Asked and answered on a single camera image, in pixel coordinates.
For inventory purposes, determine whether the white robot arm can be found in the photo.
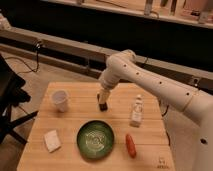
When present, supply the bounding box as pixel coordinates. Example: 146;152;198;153
98;50;213;171

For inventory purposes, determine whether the white plastic bottle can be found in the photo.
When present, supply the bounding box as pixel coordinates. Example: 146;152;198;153
130;94;143;127

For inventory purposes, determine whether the black cable on floor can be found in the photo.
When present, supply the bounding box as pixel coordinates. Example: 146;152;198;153
3;39;44;76

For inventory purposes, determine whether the orange carrot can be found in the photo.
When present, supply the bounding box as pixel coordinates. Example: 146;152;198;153
126;134;136;158

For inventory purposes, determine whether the black office chair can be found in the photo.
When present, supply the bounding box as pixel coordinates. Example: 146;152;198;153
0;54;37;145

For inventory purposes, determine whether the green ceramic bowl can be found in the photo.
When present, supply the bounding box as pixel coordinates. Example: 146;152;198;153
76;120;115;160

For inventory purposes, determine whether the white sponge block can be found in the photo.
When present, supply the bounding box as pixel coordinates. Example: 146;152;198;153
44;130;61;153

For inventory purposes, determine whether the black rectangular block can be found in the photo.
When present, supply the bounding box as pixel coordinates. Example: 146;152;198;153
97;94;108;111

